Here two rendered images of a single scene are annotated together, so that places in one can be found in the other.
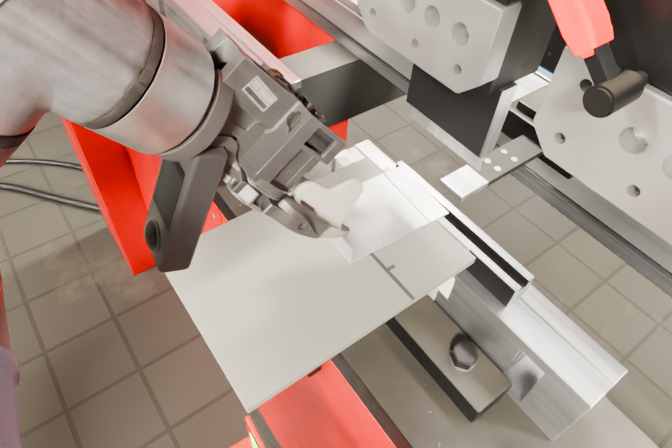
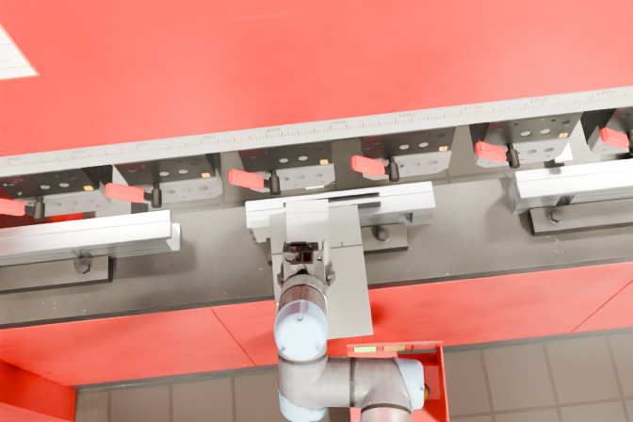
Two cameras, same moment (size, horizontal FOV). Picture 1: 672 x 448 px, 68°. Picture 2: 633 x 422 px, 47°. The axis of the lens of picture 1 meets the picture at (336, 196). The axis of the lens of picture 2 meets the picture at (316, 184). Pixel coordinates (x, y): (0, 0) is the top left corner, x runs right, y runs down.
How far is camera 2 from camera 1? 1.01 m
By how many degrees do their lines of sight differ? 31
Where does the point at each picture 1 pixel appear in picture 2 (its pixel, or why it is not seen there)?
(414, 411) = (390, 270)
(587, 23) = (379, 170)
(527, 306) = (384, 197)
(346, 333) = (362, 281)
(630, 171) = (403, 170)
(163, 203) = not seen: hidden behind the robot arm
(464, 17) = (316, 171)
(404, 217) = (318, 220)
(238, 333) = (339, 323)
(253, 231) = not seen: hidden behind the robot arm
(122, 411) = not seen: outside the picture
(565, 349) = (410, 197)
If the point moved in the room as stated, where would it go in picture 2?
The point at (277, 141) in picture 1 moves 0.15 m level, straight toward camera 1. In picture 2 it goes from (320, 267) to (402, 301)
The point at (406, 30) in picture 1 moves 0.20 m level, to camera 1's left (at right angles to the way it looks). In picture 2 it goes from (287, 184) to (219, 276)
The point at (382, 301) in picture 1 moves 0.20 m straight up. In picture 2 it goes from (356, 257) to (354, 221)
